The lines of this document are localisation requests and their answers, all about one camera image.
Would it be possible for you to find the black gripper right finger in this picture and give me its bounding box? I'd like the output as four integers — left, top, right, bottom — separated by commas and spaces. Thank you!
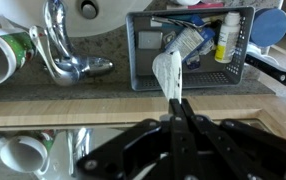
181, 98, 251, 180

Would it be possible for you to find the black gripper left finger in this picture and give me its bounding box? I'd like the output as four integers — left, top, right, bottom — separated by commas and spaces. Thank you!
168, 98, 196, 180

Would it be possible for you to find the white squeeze tube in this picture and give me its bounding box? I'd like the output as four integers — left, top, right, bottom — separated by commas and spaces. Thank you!
151, 50, 184, 104

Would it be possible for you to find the gray plastic tray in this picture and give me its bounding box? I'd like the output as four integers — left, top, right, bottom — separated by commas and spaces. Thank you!
125, 5, 256, 92

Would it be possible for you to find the blue white tube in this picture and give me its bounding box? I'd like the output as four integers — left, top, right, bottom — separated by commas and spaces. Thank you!
164, 24, 216, 64

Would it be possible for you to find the small gray square packet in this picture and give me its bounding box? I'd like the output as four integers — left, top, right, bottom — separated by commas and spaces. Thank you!
137, 30, 164, 50

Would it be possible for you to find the white bottle yellow label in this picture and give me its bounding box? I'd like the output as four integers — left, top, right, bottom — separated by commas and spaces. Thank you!
214, 11, 242, 64

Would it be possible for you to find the silver razor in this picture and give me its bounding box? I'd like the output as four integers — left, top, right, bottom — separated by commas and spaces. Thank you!
151, 14, 206, 30

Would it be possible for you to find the chrome faucet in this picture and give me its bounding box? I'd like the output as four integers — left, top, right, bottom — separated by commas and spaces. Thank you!
28, 0, 116, 88

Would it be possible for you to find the white oval sink basin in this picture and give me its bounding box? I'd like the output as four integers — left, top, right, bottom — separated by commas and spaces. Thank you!
0, 0, 154, 38

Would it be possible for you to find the blue round lid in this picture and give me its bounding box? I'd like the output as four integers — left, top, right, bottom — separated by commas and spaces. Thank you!
249, 8, 286, 48

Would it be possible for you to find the chrome sink drain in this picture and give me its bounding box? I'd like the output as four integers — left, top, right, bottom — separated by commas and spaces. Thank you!
80, 0, 100, 20

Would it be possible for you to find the black handle tool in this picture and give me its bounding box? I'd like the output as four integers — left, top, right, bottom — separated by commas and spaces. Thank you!
244, 53, 286, 93

